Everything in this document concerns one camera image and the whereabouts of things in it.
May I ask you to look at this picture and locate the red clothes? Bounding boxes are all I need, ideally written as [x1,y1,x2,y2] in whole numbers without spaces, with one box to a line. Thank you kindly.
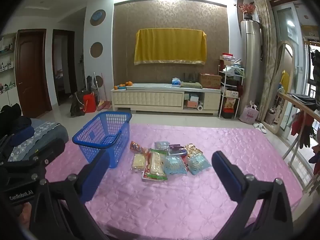
[291,110,315,148]

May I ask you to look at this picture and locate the gold snack packet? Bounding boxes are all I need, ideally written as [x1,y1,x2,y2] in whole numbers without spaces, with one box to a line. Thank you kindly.
[184,144,203,158]

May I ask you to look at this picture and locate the black bag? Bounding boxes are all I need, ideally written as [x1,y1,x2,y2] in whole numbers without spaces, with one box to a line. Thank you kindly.
[70,91,87,117]

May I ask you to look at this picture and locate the blue plastic basket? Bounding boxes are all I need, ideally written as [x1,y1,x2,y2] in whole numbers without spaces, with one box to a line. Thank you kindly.
[72,111,132,169]

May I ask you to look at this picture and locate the round disc with blue plate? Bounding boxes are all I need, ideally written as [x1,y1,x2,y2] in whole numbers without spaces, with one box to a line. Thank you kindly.
[90,9,106,26]

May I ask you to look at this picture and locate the arched standing mirror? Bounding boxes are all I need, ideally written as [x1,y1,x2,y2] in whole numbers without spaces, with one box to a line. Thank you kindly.
[260,41,296,134]

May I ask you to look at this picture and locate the cardboard box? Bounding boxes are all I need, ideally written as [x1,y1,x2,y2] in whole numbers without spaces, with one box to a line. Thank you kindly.
[199,73,222,89]

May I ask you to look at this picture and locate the patterned curtain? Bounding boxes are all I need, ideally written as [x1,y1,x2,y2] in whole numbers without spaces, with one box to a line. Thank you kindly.
[254,0,278,128]

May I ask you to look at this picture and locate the green cushion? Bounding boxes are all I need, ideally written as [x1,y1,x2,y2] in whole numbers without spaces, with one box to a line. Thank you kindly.
[180,81,202,89]

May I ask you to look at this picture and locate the light blue snack packet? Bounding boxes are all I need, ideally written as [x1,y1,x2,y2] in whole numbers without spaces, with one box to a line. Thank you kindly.
[186,154,212,175]
[162,155,187,176]

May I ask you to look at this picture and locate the cracker packet with green label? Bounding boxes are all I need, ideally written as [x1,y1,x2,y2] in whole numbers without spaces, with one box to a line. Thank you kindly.
[147,149,167,175]

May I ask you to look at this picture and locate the yellow cloth cover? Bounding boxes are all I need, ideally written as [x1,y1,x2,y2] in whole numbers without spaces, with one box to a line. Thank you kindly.
[134,29,207,66]

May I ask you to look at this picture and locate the silver standing air conditioner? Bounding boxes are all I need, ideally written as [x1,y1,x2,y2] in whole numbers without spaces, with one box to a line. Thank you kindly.
[240,20,262,110]

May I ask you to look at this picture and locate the red bag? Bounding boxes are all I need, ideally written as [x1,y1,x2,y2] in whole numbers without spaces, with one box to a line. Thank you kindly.
[82,92,97,113]

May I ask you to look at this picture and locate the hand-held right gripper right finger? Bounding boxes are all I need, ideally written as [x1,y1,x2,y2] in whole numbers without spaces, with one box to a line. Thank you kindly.
[211,151,294,240]

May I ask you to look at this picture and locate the person in grey shirt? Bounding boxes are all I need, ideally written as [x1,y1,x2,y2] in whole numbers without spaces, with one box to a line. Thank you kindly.
[7,119,69,162]

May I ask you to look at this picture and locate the pink broom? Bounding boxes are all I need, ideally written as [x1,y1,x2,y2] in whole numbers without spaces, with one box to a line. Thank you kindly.
[97,73,111,112]

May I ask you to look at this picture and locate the purple snack packet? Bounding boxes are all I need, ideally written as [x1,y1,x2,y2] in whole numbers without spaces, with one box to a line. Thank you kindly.
[167,144,187,157]

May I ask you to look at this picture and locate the red snack packet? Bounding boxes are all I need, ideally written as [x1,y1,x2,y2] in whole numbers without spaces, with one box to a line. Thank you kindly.
[142,170,167,182]

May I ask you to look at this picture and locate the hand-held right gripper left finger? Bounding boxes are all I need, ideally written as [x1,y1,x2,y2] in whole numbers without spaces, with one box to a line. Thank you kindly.
[25,151,112,240]

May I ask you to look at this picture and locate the clear snack packet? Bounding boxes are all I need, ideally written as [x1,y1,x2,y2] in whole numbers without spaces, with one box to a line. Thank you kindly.
[154,141,170,153]

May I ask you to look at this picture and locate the red flower vase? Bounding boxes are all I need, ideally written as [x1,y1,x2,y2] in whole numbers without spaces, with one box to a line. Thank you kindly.
[235,3,257,20]

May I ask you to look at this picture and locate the brown wooden door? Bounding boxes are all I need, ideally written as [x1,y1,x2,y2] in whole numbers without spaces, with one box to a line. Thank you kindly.
[15,29,53,117]

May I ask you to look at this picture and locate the orange snack packet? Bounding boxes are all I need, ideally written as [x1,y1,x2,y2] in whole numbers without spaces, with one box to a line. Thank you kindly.
[129,141,149,154]

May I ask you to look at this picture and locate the pink quilted bedspread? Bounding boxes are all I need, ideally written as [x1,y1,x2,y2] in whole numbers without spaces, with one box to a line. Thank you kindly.
[45,123,304,240]

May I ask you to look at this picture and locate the small yellow snack packet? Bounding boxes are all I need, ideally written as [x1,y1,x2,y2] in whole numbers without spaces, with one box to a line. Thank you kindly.
[132,153,147,173]

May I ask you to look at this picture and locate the wall shelf with bottles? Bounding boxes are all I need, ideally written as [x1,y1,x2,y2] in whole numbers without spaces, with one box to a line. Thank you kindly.
[0,32,17,95]

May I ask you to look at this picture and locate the dark cloth pile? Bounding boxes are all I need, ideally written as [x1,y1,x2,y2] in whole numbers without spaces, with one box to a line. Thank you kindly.
[0,103,34,155]

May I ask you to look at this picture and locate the cream tv cabinet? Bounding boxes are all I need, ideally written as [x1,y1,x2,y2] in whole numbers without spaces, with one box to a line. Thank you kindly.
[111,83,222,117]

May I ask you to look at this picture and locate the dark door frame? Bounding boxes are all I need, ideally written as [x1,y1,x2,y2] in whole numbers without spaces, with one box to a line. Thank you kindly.
[52,29,78,106]

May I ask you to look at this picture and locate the glass balcony door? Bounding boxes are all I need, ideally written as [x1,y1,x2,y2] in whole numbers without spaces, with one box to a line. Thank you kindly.
[272,2,308,140]

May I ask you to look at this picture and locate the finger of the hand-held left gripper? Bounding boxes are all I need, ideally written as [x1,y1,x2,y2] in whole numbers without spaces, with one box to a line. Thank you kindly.
[29,138,66,178]

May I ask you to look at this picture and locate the white shelf rack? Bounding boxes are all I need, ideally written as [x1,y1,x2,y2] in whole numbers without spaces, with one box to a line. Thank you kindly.
[218,59,244,119]

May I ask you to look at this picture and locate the wooden clothes rack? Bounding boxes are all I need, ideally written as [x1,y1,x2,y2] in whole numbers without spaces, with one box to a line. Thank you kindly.
[278,92,320,198]

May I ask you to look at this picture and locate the mop with pale handle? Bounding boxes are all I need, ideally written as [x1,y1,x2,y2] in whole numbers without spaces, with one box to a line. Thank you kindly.
[94,72,101,103]

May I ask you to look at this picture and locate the pink bag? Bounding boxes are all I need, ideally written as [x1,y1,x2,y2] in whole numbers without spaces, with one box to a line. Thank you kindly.
[239,102,259,125]

